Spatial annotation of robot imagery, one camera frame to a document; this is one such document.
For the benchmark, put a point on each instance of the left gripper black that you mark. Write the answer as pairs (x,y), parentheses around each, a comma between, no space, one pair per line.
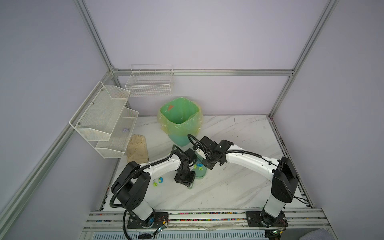
(187,182)

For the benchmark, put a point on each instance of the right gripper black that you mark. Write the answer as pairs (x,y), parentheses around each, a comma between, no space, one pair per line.
(209,165)

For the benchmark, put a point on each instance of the green plastic dustpan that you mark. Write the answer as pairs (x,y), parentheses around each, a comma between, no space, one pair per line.
(195,159)

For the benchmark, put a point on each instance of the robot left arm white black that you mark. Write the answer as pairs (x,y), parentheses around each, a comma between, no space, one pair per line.
(131,186)

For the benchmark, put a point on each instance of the robot right arm white black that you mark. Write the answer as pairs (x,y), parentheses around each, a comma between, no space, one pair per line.
(280,172)

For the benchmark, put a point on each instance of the paper scraps cluster centre top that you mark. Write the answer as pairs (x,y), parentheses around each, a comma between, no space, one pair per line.
(199,166)

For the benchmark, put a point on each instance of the paper scraps cluster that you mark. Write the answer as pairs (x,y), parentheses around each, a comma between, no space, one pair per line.
(158,181)
(199,166)

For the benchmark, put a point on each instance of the paper scraps cluster far left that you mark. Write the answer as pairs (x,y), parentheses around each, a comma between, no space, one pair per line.
(158,181)

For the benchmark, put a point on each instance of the green trash bin with bag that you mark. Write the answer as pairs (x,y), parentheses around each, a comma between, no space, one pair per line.
(179,118)

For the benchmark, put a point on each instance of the beige glove left side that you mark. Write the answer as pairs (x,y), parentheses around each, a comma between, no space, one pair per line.
(137,150)

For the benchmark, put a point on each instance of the white mesh two-tier shelf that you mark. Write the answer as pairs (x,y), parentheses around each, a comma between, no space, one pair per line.
(105,121)

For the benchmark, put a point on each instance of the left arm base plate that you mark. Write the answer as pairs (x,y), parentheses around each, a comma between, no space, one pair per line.
(154,221)

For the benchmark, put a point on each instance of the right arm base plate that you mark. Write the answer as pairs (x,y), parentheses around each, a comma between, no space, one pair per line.
(262,219)

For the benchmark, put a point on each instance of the white wire basket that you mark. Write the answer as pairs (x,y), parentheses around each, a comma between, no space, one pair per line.
(150,80)

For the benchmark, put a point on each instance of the white slotted cable duct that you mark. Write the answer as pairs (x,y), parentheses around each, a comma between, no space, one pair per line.
(186,235)

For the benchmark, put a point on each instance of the aluminium front rail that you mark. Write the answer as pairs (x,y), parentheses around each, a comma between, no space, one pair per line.
(209,220)

